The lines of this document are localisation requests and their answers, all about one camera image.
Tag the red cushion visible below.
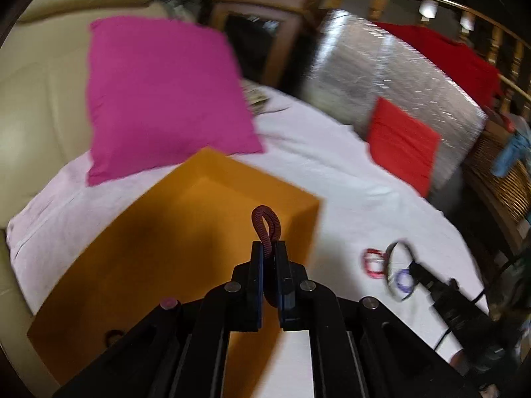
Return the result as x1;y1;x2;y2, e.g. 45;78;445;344
367;97;441;197

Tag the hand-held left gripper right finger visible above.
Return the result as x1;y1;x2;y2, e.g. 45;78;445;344
275;240;480;398

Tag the purple bead bracelet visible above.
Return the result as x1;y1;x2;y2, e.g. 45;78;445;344
394;269;416;293

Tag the wicker basket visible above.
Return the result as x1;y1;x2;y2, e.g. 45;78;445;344
465;120;531;233

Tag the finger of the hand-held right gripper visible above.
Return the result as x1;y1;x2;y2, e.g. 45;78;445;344
409;259;435;296

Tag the stack of papers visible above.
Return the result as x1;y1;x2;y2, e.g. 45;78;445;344
243;81;270;114

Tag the black cable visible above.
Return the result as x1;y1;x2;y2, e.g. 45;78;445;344
433;290;486;351

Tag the blue cloth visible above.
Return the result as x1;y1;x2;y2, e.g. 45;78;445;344
491;130;531;177

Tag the orange cardboard box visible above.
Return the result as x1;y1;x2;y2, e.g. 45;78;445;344
27;146;321;398

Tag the silver foil board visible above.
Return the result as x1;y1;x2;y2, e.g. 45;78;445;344
301;8;488;208

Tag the pale pink sheet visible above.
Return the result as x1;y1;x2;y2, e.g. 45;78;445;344
6;85;488;365

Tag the red cloth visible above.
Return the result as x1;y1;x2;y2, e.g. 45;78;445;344
373;23;502;110

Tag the red black coil bracelet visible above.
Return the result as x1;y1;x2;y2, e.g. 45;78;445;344
251;206;282;309

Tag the beige leather sofa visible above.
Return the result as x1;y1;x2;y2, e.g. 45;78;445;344
0;0;187;386

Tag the magenta pillow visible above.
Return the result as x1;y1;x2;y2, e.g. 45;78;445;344
85;16;266;187

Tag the wooden railing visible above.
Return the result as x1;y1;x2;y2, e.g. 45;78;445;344
321;0;531;117

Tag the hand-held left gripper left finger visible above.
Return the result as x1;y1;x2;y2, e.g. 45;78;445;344
52;241;266;398

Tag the wooden cabinet with glass door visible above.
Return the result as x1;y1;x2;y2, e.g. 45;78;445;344
199;0;328;88

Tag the thin black ring bracelet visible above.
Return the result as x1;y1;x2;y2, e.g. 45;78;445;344
384;239;416;302

